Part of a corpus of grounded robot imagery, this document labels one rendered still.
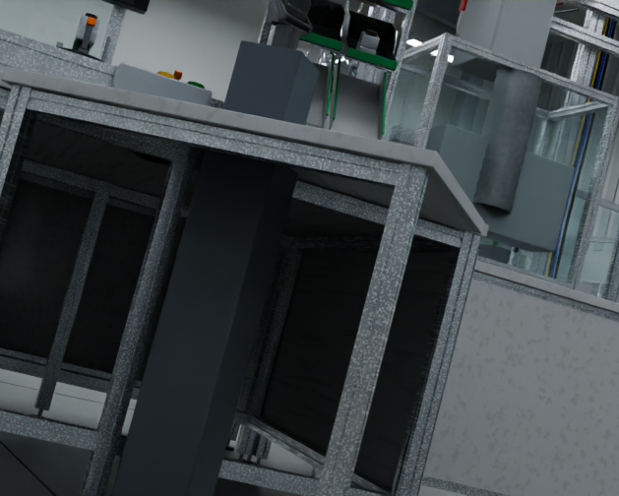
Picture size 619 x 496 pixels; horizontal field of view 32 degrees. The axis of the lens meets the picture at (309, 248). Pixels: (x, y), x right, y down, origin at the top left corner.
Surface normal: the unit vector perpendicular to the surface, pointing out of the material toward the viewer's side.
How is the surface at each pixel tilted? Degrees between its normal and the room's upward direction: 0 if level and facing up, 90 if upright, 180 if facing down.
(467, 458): 90
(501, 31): 90
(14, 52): 90
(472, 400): 90
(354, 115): 45
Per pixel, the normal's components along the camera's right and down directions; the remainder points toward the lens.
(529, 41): 0.32, 0.00
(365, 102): 0.29, -0.72
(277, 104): -0.27, -0.15
